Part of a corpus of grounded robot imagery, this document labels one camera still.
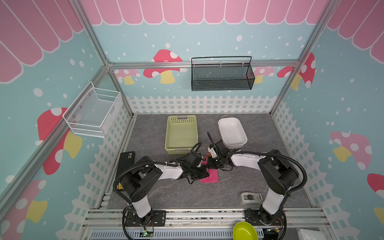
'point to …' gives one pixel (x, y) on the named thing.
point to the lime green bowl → (243, 230)
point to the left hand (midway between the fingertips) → (209, 178)
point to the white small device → (251, 198)
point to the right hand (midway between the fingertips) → (205, 165)
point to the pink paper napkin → (213, 173)
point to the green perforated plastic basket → (181, 134)
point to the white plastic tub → (232, 132)
